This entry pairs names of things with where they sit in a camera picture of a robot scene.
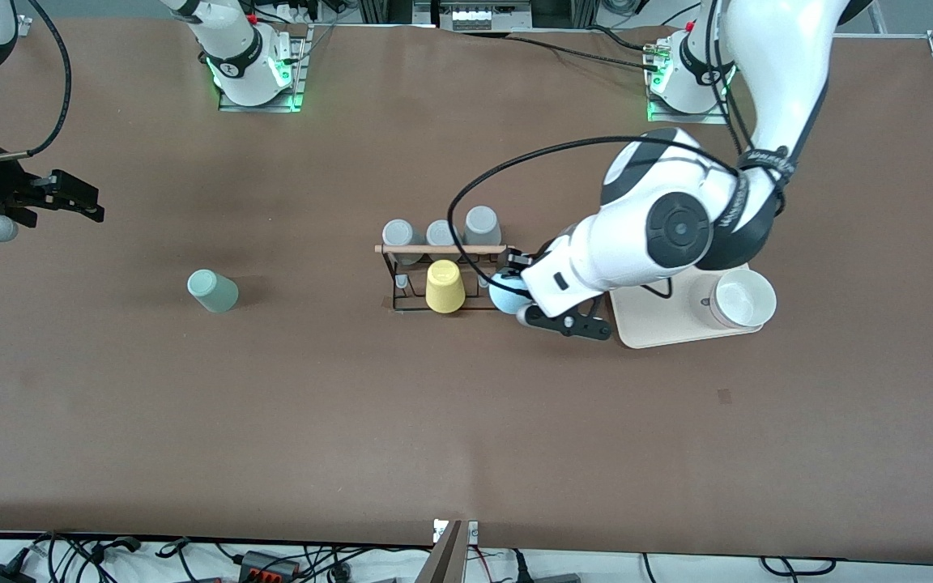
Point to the light blue cup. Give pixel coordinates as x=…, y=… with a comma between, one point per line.
x=505, y=298

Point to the yellow cup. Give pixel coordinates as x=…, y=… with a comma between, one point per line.
x=445, y=287

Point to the black power adapter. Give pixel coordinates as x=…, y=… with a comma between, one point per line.
x=1, y=575

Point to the grey cup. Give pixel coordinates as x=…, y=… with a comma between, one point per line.
x=482, y=225
x=440, y=233
x=399, y=233

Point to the grey stand post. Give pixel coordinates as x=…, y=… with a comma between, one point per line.
x=444, y=563

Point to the black plug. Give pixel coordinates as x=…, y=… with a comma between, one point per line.
x=521, y=571

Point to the white bowl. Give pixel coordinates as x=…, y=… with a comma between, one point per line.
x=746, y=298

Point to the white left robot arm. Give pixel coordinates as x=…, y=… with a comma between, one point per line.
x=677, y=231

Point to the grey equipment box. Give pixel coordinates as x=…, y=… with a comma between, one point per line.
x=483, y=16

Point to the black orange connector block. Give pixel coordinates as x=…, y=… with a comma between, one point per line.
x=268, y=564

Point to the pale green cup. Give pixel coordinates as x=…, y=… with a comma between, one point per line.
x=214, y=293

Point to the white marker plate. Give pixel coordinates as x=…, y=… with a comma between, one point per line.
x=439, y=530

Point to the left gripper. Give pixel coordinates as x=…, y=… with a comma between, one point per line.
x=513, y=263

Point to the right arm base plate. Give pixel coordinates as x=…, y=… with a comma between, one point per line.
x=299, y=81

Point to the cream plastic tray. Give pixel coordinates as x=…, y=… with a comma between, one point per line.
x=653, y=328

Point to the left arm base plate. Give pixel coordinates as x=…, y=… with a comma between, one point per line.
x=681, y=118

